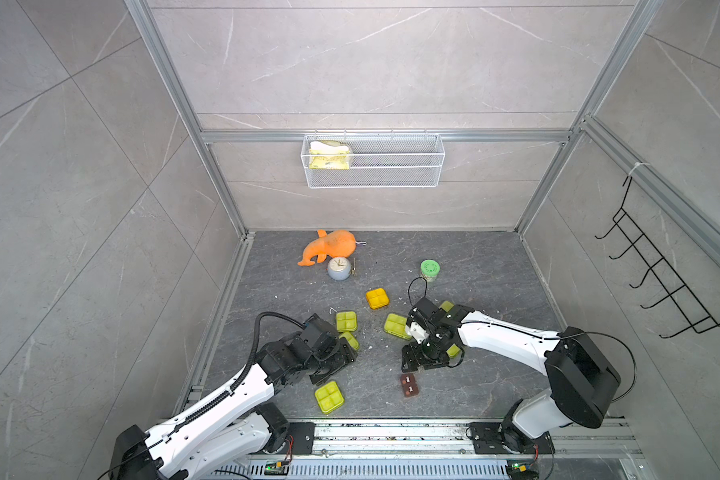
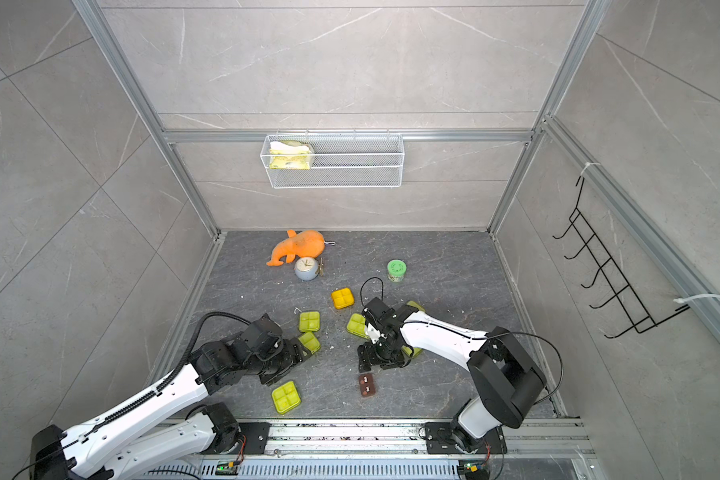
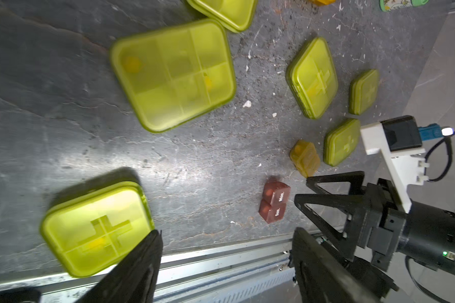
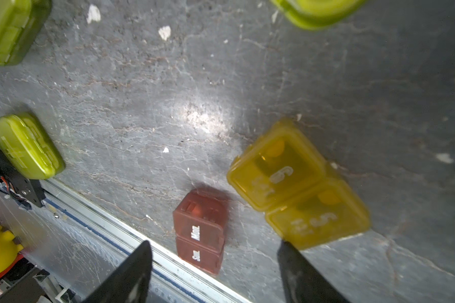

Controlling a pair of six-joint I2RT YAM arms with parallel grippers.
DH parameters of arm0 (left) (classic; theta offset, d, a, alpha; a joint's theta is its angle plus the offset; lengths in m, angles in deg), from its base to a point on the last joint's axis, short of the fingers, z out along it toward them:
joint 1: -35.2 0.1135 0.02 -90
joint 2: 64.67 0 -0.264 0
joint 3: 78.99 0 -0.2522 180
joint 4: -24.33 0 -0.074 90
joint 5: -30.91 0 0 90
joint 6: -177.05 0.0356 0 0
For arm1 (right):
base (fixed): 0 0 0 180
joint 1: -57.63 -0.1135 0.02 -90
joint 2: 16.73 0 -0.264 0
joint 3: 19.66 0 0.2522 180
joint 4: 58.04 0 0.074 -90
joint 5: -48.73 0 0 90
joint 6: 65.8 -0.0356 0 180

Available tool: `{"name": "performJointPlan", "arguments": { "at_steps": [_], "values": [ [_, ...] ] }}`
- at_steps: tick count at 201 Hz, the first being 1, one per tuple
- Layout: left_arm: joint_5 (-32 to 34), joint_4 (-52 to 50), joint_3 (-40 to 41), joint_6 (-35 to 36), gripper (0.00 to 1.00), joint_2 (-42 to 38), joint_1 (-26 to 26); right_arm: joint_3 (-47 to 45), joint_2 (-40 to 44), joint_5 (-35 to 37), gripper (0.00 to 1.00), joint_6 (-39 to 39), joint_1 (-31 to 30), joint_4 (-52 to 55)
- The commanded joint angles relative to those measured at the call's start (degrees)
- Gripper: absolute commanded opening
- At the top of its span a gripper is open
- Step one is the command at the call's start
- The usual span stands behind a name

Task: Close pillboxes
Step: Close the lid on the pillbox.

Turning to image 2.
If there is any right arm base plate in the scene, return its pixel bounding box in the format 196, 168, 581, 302
419, 421, 507, 455

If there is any white wire wall basket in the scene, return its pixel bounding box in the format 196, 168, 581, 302
260, 132, 405, 189

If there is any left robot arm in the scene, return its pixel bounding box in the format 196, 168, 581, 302
22, 315, 312, 479

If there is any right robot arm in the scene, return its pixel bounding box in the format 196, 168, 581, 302
357, 294, 565, 453

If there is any black wall hook rack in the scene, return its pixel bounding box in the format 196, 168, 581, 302
552, 177, 690, 340

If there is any green lid six-cell pillbox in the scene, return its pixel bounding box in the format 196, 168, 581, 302
347, 313, 369, 339

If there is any small green pillbox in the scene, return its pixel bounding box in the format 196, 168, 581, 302
406, 300, 425, 313

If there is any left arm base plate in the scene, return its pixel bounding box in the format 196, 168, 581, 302
239, 422, 272, 456

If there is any metal base rail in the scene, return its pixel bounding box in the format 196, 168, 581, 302
131, 418, 606, 479

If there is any green lidded jar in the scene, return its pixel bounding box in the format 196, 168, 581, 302
387, 259, 407, 282

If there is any amber lid small pillbox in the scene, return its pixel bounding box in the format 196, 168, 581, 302
331, 287, 355, 310

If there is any dark red small pillbox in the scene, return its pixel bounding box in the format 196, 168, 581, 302
358, 373, 376, 398

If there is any orange whale toy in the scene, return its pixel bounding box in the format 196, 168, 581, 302
266, 230, 328, 267

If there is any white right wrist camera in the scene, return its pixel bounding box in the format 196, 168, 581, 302
364, 324, 381, 344

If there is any green four-cell pillbox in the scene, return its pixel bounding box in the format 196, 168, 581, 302
298, 311, 321, 333

